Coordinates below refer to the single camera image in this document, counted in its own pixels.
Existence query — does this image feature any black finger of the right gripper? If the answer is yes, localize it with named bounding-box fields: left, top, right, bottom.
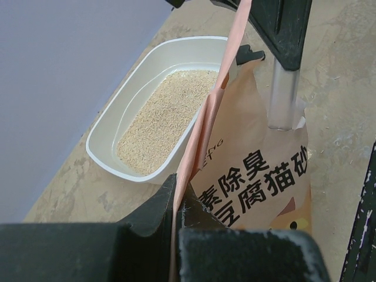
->
left=164, top=0, right=313, bottom=72

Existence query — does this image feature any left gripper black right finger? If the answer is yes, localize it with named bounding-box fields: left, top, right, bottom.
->
left=176, top=187, right=330, bottom=281

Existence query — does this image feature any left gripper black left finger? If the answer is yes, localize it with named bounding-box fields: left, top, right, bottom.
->
left=1, top=174, right=176, bottom=281

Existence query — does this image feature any clear plastic litter scoop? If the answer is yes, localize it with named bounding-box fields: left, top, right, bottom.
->
left=268, top=58, right=300, bottom=131

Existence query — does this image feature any orange cat litter bag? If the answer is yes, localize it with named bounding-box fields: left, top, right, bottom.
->
left=169, top=0, right=313, bottom=282

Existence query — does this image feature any white litter box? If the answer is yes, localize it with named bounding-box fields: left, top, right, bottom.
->
left=86, top=36, right=227, bottom=184

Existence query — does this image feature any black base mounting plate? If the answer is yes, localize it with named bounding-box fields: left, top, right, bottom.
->
left=340, top=147, right=376, bottom=282

